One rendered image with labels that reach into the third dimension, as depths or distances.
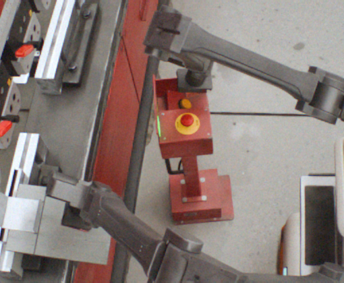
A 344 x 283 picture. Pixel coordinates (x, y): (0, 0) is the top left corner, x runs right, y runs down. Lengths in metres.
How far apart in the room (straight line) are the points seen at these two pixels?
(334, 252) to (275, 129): 1.34
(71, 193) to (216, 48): 0.42
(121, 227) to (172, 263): 0.20
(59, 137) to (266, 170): 1.12
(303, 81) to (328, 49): 1.66
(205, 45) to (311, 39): 1.79
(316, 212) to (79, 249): 0.57
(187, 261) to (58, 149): 0.92
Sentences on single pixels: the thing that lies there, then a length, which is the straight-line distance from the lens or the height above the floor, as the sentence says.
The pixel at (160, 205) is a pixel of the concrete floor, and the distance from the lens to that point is 2.54.
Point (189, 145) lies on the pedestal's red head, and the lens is 1.82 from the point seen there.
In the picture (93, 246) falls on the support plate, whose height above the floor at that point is 1.00.
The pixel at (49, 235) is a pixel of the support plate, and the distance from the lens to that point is 1.50.
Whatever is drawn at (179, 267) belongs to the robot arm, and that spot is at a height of 1.53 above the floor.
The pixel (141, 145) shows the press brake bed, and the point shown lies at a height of 0.05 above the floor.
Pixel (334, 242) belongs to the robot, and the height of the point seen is 1.04.
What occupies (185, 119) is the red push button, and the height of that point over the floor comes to 0.81.
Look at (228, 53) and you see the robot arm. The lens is 1.21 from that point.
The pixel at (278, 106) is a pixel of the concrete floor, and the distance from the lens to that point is 2.73.
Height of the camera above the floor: 2.38
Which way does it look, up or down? 63 degrees down
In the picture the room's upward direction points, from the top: 11 degrees counter-clockwise
